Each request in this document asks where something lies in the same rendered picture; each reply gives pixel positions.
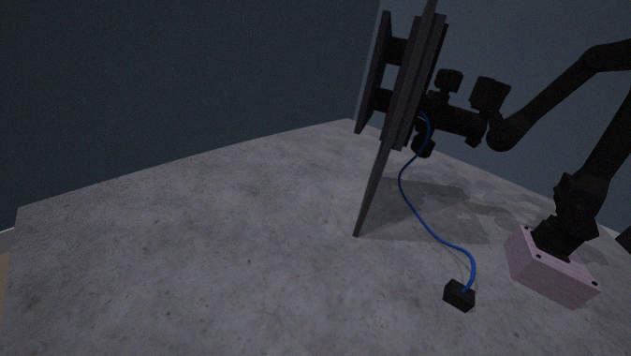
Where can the blue cable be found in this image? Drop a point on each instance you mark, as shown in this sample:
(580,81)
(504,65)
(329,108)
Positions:
(473,272)

